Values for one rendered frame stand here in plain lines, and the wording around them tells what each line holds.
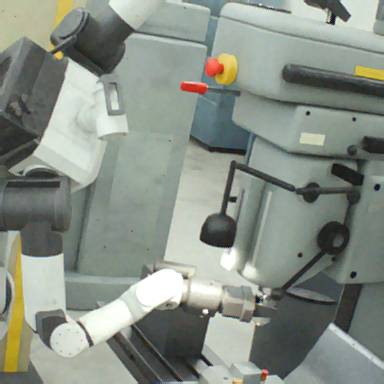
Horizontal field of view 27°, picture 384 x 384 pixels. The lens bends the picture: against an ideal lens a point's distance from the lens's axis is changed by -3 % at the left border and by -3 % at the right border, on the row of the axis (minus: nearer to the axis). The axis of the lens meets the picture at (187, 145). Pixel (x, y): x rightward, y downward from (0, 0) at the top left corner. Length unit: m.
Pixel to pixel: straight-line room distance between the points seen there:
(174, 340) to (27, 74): 0.85
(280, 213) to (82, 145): 0.44
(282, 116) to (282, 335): 2.31
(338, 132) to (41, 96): 0.62
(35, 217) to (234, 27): 0.55
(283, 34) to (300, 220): 0.40
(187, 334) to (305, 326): 1.65
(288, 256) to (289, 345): 2.14
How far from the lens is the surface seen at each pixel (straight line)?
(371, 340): 2.11
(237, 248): 1.71
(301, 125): 1.57
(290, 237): 1.68
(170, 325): 2.13
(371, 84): 1.59
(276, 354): 3.86
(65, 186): 1.65
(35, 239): 1.64
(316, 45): 1.54
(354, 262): 1.78
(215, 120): 9.06
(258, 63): 1.52
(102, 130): 1.65
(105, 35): 1.84
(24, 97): 1.67
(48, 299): 1.67
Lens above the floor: 1.93
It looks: 12 degrees down
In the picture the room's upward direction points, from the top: 12 degrees clockwise
